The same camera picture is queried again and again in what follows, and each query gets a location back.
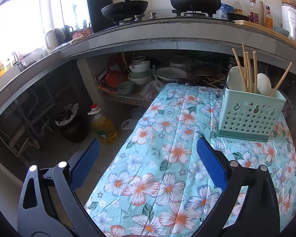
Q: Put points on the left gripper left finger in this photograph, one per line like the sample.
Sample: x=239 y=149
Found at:
x=37 y=215

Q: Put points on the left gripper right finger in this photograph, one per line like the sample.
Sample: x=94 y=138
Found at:
x=259 y=214

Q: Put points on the wooden chopstick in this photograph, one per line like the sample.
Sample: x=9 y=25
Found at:
x=279 y=83
x=240 y=68

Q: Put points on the floral quilted table cloth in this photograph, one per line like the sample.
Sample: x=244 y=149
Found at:
x=157 y=185

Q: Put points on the black trash bin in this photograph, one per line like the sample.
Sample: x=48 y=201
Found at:
x=72 y=123

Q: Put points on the mint green utensil holder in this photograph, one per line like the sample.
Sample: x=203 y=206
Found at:
x=247 y=116

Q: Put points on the yellow cooking oil jug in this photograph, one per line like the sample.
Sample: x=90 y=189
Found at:
x=103 y=126

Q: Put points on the white plastic spoon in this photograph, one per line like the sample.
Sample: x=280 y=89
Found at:
x=263 y=84

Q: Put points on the white plate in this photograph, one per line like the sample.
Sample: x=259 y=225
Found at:
x=170 y=74

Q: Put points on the stack of bowls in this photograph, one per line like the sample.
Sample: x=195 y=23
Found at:
x=139 y=70

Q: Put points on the light green bowl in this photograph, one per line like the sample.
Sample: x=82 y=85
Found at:
x=281 y=31

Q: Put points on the orange label sauce bottle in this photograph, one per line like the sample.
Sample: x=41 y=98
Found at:
x=268 y=18

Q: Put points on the dark sauce bottle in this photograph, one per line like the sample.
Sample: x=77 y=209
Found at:
x=254 y=15

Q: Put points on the black bowl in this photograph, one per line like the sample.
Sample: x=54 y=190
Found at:
x=235 y=17

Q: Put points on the wooden rolling pin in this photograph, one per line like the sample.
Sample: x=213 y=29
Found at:
x=261 y=14

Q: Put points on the white jar with woven lid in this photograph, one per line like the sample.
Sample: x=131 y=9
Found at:
x=289 y=17

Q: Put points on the sauce bottle yellow cap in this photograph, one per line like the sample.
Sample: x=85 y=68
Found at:
x=237 y=7

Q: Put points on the gas stove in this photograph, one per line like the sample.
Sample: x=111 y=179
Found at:
x=159 y=14

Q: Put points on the black wok pan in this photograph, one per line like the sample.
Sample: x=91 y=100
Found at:
x=124 y=10

